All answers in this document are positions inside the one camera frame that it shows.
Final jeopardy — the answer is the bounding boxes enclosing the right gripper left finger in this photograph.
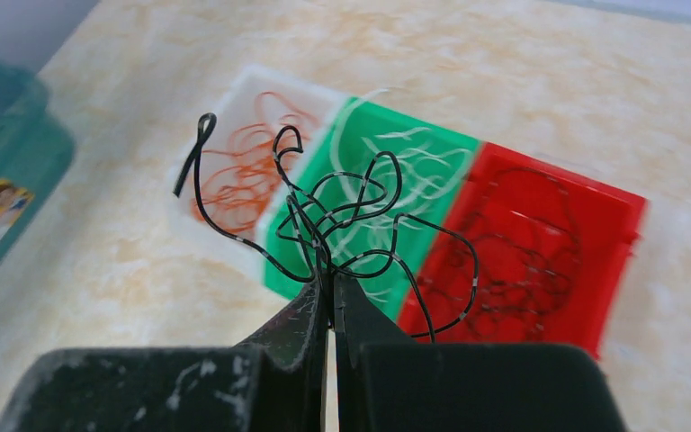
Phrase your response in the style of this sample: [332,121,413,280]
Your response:
[0,284,328,431]

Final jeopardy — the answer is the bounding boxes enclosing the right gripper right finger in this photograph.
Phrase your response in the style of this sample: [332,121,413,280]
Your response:
[332,275,626,431]

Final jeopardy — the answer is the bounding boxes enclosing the black cable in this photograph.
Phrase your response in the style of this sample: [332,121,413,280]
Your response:
[172,112,480,345]

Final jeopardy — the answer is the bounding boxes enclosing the black cables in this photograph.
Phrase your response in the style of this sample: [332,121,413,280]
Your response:
[417,166,585,341]

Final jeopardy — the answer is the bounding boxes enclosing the orange cable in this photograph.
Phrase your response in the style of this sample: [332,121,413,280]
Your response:
[193,90,323,235]

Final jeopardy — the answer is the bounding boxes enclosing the white cable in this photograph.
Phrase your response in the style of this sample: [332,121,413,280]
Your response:
[328,87,477,300]

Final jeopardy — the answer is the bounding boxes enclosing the green plastic bin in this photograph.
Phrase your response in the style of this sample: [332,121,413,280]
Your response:
[289,97,482,320]

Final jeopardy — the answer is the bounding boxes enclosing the red plastic bin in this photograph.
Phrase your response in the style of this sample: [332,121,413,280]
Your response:
[398,142,648,357]

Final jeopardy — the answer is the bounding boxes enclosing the white plastic bin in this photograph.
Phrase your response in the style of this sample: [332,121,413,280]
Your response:
[167,65,347,282]

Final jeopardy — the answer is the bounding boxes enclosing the teal plastic container lid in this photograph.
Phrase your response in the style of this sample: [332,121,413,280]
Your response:
[0,61,75,262]

